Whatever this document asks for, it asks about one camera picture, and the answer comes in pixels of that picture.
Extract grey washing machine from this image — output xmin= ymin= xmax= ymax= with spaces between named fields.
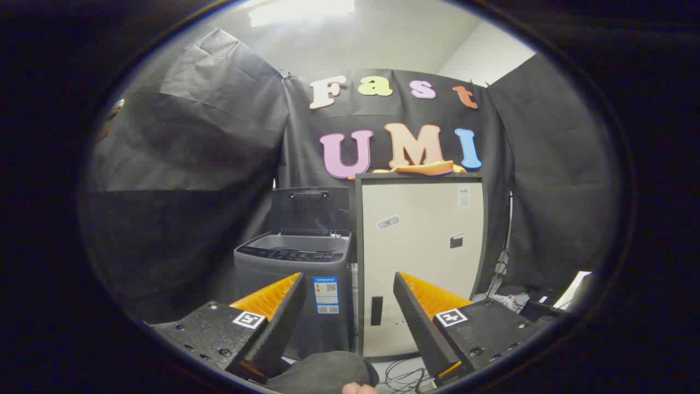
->
xmin=234 ymin=230 xmax=355 ymax=362

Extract orange polo shirt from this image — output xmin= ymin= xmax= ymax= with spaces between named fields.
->
xmin=350 ymin=160 xmax=468 ymax=178

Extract black backdrop cloth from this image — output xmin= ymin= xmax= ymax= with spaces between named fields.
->
xmin=82 ymin=27 xmax=621 ymax=329

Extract white box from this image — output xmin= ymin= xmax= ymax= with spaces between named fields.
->
xmin=558 ymin=271 xmax=595 ymax=310

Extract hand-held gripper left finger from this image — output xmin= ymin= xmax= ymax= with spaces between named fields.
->
xmin=148 ymin=272 xmax=308 ymax=384

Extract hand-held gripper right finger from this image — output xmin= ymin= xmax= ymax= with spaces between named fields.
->
xmin=393 ymin=271 xmax=549 ymax=386

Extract black equipment on floor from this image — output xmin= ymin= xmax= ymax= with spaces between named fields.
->
xmin=492 ymin=285 xmax=569 ymax=325

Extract beige cabinet with dark frame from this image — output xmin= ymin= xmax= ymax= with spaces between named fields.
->
xmin=354 ymin=172 xmax=488 ymax=362

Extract black floor cables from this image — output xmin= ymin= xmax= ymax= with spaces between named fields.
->
xmin=377 ymin=358 xmax=434 ymax=392

